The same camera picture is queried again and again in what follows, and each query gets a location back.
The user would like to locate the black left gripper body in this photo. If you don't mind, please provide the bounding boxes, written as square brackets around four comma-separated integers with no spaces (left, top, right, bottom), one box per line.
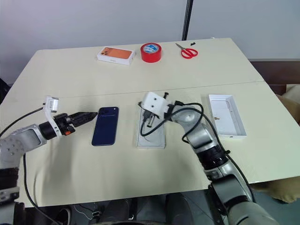
[53,112,76,137]

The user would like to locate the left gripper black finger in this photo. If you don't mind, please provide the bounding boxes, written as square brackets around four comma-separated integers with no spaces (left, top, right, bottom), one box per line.
[70,112,98,120]
[72,115,97,126]

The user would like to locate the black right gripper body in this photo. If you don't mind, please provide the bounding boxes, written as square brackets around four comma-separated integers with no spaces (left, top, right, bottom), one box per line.
[138,101,152,120]

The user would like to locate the white phone box base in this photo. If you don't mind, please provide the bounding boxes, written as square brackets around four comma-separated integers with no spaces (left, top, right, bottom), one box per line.
[136,105,166,150]

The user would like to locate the dark blue smartphone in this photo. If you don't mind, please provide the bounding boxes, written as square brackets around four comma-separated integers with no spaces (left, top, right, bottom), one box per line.
[91,106,120,147]

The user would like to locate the white phone box lid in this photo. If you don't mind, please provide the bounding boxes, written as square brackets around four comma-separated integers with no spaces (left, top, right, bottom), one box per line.
[208,94,248,140]

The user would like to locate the white box with orange phone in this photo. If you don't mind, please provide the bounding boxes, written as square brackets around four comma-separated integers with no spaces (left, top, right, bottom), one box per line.
[96,46,137,66]

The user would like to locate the red tape roll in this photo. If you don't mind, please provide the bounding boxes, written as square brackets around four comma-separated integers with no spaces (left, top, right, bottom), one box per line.
[140,42,162,63]

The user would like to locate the black object at table side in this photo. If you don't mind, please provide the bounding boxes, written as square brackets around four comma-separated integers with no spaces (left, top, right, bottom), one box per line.
[0,77,11,104]

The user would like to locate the black vertical pole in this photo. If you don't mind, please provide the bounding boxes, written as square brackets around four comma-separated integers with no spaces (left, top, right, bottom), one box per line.
[181,0,194,41]

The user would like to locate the dark brown furniture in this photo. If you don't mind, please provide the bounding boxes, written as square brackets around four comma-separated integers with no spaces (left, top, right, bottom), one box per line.
[248,58,300,96]

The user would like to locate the tan crumpled paper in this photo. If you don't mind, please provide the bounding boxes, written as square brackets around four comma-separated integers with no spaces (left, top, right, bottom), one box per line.
[266,179,300,204]

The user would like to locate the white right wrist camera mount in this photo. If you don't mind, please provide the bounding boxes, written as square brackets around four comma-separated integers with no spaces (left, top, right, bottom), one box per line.
[142,91,173,119]

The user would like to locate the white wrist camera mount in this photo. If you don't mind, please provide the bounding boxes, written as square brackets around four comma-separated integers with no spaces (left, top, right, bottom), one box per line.
[142,91,173,119]
[43,95,63,138]

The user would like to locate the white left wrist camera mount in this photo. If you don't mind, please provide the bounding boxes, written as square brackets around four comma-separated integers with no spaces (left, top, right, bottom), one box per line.
[43,95,63,138]

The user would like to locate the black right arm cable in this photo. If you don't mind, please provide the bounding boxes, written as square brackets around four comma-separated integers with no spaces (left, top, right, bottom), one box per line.
[140,100,255,204]

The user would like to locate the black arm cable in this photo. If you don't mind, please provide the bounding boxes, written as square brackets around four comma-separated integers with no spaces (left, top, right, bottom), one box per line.
[0,106,49,225]
[140,100,255,204]

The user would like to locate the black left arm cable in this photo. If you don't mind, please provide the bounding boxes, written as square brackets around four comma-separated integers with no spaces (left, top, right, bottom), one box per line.
[0,106,49,225]

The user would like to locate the red-handled scissors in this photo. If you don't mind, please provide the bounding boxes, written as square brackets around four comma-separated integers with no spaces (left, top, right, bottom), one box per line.
[175,43,199,59]

